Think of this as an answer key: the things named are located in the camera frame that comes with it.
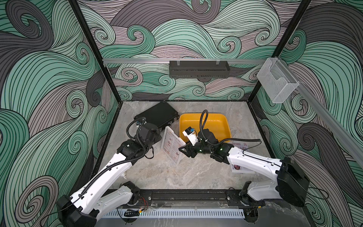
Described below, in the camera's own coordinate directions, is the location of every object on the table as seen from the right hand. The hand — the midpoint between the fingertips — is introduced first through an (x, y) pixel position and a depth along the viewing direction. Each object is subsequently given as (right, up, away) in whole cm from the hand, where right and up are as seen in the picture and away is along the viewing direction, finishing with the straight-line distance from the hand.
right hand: (180, 148), depth 76 cm
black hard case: (-13, +18, +28) cm, 36 cm away
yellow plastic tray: (+30, +11, +29) cm, 43 cm away
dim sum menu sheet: (-4, +1, +4) cm, 6 cm away
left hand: (-12, +10, -1) cm, 16 cm away
